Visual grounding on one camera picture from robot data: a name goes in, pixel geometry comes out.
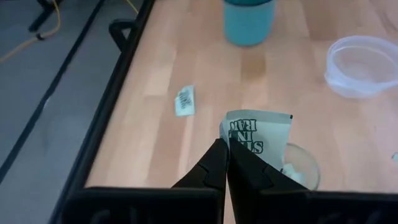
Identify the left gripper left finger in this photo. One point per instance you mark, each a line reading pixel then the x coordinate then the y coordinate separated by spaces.
pixel 186 205

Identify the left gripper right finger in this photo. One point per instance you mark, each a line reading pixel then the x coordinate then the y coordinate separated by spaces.
pixel 264 205

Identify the white stevia packet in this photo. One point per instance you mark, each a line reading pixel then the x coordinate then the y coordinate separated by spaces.
pixel 293 174
pixel 270 133
pixel 185 101

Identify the green-white sweetener packet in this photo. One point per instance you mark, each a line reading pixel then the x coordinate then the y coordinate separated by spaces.
pixel 395 156

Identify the small glass jar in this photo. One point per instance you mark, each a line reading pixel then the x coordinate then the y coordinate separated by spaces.
pixel 308 168

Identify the clear plastic bowl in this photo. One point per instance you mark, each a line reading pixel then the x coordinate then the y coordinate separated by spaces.
pixel 360 62

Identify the blue enamel mug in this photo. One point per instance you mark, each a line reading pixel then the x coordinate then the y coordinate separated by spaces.
pixel 248 25

